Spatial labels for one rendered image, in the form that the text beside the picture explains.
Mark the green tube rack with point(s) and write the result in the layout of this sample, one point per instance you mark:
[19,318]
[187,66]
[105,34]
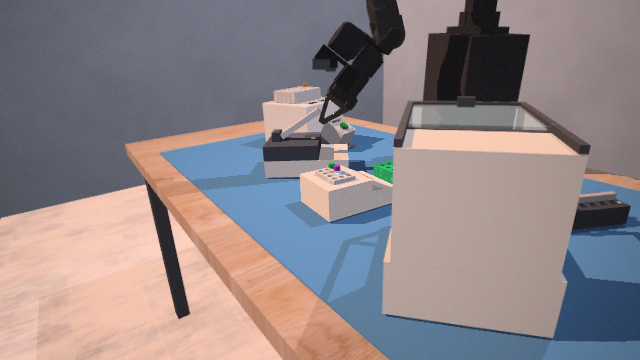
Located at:
[384,171]

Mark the blue bench mat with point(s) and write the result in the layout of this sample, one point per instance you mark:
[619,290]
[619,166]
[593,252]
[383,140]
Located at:
[342,263]

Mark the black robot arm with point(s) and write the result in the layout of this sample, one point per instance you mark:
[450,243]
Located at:
[479,17]

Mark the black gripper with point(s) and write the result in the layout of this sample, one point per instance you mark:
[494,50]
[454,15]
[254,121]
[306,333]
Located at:
[347,103]

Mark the cream block with rows of round holes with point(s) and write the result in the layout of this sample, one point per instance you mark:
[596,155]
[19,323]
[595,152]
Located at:
[279,115]

